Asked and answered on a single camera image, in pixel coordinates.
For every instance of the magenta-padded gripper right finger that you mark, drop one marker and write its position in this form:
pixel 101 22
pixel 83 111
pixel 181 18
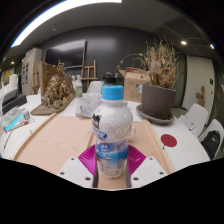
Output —
pixel 148 170

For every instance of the long ceiling light panel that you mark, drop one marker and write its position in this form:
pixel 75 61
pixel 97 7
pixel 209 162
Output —
pixel 50 13

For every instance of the white plastic chair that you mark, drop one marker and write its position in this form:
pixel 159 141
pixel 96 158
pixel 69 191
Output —
pixel 198 113
pixel 95 87
pixel 215 125

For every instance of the black wall screen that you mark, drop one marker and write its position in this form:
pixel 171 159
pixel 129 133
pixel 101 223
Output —
pixel 65 53

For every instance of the flat round red coaster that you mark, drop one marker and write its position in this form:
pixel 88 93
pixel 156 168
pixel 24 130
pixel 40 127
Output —
pixel 169 140

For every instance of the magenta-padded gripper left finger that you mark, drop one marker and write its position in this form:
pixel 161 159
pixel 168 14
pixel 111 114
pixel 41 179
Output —
pixel 76 170

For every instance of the dark-topped spray bottle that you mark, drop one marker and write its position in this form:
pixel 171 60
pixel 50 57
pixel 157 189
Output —
pixel 109 78

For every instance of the ceiling spot lights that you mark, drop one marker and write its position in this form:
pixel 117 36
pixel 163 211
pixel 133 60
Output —
pixel 183 42

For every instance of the white cabinet with pictures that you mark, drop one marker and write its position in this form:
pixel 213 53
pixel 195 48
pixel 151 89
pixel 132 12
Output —
pixel 31 70

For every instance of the printed paper sheet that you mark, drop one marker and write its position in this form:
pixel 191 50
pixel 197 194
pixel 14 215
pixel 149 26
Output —
pixel 85 105

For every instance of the black box device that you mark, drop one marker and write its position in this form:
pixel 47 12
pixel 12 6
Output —
pixel 13 101

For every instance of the wooden human figure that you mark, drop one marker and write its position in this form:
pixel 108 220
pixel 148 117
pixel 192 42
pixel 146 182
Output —
pixel 200 96

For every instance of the red box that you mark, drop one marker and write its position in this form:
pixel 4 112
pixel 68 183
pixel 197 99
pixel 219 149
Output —
pixel 135 69

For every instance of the cardboard box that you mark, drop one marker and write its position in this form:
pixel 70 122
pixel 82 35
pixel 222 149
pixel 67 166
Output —
pixel 133 86

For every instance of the dried plant in grey pot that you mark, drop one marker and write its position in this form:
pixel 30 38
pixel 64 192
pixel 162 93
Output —
pixel 158 100

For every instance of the colourful stack of books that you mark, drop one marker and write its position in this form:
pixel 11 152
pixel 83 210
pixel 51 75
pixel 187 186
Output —
pixel 13 120

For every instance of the wooden easel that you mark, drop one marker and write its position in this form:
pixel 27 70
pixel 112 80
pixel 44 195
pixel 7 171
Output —
pixel 89 71

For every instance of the blue-capped plastic drink bottle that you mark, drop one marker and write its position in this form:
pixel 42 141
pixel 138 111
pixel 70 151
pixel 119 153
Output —
pixel 112 133

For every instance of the papers on chair seat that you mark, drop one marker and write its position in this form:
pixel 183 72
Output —
pixel 187 123

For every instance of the small green label bottle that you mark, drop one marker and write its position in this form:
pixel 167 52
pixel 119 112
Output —
pixel 78 88

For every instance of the beige mat with wooden slats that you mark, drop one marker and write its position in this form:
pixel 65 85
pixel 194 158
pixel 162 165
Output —
pixel 56 140

